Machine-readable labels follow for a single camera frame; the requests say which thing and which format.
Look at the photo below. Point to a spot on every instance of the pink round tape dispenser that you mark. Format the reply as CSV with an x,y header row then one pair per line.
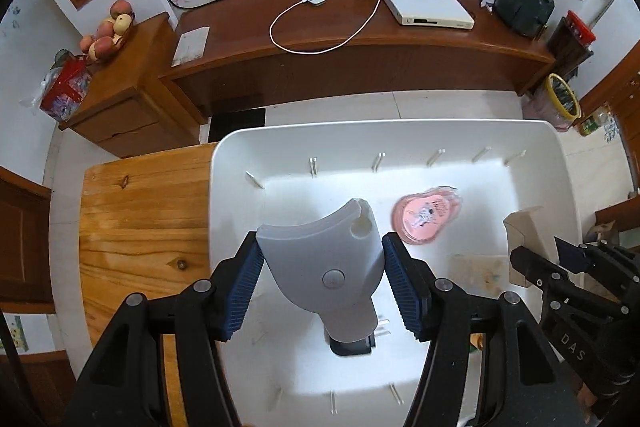
x,y
425,217

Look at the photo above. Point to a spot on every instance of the white paper sheet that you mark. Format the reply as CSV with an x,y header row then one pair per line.
x,y
191,46

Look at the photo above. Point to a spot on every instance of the small clear plastic box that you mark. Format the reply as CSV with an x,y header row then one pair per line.
x,y
475,274

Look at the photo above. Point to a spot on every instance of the red packet in plastic bag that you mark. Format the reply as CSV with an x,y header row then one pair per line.
x,y
65,89

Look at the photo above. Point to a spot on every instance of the white plastic storage bin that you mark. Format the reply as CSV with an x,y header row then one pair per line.
x,y
310,192

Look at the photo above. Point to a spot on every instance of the brown wooden door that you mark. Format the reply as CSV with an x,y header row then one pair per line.
x,y
22,247

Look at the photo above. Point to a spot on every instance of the black plug adapter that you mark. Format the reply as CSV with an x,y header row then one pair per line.
x,y
352,347

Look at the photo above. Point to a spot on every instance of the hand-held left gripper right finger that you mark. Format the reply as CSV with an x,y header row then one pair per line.
x,y
402,292

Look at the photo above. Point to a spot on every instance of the yellow rimmed trash bin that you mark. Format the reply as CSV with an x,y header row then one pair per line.
x,y
557,99

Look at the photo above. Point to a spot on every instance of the dark container with red lid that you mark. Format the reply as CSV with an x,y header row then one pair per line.
x,y
570,42

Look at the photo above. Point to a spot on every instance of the white curved plastic gadget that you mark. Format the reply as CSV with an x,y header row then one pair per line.
x,y
320,252

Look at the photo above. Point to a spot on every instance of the long wooden television cabinet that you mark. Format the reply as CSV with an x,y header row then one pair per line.
x,y
350,67

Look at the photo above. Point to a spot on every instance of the bowl of peaches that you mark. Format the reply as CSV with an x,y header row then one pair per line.
x,y
110,32

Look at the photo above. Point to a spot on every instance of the green drink bottle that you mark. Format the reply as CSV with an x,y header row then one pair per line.
x,y
595,123

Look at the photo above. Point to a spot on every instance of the black air fryer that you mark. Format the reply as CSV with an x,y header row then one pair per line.
x,y
522,2

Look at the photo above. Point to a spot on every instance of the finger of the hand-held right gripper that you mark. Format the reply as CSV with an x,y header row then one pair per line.
x,y
537,272
570,253

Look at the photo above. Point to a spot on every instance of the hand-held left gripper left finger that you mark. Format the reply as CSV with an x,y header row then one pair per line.
x,y
245,287

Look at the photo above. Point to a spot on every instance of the white set-top box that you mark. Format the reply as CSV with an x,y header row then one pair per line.
x,y
425,7

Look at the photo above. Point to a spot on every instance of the beige wedge block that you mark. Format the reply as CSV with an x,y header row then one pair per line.
x,y
530,229

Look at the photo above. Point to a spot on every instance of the small wooden drawer cabinet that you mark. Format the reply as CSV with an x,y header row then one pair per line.
x,y
130,107

